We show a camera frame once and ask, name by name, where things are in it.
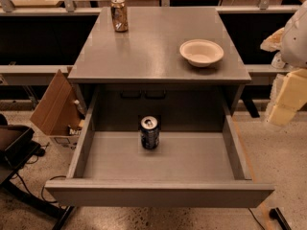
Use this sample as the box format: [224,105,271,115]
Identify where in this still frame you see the open grey top drawer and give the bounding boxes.
[46,86,274,208]

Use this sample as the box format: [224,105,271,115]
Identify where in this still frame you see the grey cabinet counter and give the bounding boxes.
[69,7,250,110]

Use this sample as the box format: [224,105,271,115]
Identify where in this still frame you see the white paper bowl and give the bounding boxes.
[179,39,224,67]

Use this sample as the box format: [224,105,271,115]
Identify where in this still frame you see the brown soda can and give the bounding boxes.
[110,0,129,33]

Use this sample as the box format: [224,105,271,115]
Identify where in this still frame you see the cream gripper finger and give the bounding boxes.
[260,28,284,52]
[266,104,296,127]

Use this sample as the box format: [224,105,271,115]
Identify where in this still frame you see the black equipment on left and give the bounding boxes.
[0,114,40,184]

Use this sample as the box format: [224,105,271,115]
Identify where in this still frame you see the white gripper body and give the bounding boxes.
[276,69,307,111]

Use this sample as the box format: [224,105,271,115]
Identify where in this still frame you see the clear sanitizer bottle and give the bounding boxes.
[272,52,286,69]

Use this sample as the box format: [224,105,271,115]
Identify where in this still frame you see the brown cardboard box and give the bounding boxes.
[30,70,84,149]

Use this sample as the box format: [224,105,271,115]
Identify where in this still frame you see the black floor cable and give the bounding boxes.
[12,172,67,206]

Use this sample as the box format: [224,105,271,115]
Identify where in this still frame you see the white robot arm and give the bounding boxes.
[260,1,307,130]

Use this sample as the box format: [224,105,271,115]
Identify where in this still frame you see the blue pepsi can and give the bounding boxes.
[140,116,159,150]

